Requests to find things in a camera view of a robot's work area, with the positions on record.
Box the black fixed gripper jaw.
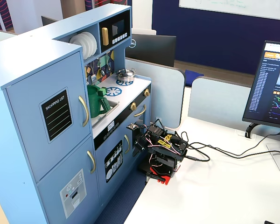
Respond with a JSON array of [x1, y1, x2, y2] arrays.
[[132, 132, 142, 157]]

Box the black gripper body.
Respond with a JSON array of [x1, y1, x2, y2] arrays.
[[137, 131, 155, 150]]

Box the steel pot with lid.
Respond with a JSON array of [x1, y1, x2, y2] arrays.
[[116, 68, 137, 83]]

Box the blue oven door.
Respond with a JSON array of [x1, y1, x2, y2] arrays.
[[130, 99, 152, 161]]

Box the blue dishwasher door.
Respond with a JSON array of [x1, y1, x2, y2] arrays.
[[94, 129, 133, 207]]

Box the red table clamp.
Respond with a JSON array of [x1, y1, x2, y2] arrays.
[[145, 165, 172, 186]]

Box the silver toy sink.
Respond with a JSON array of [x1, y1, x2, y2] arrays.
[[91, 99, 120, 128]]

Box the light blue desk divider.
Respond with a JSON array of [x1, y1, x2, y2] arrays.
[[125, 57, 186, 129], [187, 77, 253, 128]]

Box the green pitcher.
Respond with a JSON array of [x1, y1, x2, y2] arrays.
[[87, 90, 112, 119]]

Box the blue freezer door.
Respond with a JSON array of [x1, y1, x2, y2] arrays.
[[36, 136, 101, 224]]

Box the blue chair cushion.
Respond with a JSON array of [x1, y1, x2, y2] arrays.
[[184, 69, 205, 87]]

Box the hanging white spatula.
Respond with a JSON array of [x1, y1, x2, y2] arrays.
[[90, 61, 97, 84]]

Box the black Dell monitor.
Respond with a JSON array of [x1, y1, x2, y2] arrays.
[[125, 33, 177, 68]]

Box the blue fridge door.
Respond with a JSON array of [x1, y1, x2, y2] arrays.
[[5, 51, 93, 183]]

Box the white plate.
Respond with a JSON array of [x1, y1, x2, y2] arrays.
[[76, 33, 91, 59], [80, 32, 94, 58], [84, 31, 98, 56], [69, 35, 86, 59]]

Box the black microwave door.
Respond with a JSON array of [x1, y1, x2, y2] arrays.
[[99, 11, 131, 53]]

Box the monitor with lit screen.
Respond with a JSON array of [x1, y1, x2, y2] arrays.
[[242, 40, 280, 130]]

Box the blue toy kitchen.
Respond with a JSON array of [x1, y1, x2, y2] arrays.
[[0, 3, 152, 224]]

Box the dark monitor back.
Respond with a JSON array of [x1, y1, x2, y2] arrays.
[[41, 15, 58, 27]]

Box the white whiteboard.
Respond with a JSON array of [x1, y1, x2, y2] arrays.
[[178, 0, 280, 22]]

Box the gold dishwasher door handle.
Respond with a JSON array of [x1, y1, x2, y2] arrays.
[[124, 134, 131, 155]]

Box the gold oven door handle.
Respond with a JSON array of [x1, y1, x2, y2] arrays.
[[133, 105, 147, 118]]

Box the gold freezer door handle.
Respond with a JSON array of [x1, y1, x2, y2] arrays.
[[86, 150, 97, 175]]

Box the black power cable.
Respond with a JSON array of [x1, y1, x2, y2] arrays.
[[184, 142, 280, 163]]

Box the gold fridge door handle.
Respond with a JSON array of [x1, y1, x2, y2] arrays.
[[78, 95, 90, 128]]

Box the gold microwave handle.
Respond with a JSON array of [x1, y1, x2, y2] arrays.
[[101, 27, 109, 46]]

